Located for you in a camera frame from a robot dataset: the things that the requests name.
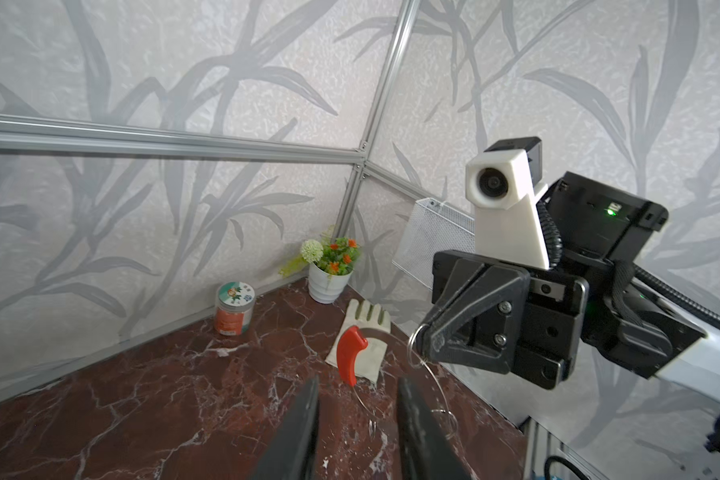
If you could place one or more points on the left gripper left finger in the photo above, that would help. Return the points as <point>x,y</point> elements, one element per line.
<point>292,450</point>

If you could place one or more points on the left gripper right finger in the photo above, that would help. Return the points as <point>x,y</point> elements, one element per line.
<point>425,453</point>

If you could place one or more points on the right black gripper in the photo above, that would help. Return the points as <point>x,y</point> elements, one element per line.
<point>504,318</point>

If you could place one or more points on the metal keyring with red handle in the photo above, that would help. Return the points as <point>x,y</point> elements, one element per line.
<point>377,401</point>

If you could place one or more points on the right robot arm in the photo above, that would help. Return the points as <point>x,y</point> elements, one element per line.
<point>632,318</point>

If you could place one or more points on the cream work glove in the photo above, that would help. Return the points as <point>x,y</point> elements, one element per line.
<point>359,348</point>

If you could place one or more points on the white pot with flowers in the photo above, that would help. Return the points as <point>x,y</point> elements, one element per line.
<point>329,261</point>

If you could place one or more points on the white wire mesh basket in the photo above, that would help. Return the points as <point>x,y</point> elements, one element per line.
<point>431,227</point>

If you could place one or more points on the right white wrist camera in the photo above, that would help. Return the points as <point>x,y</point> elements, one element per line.
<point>504,184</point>

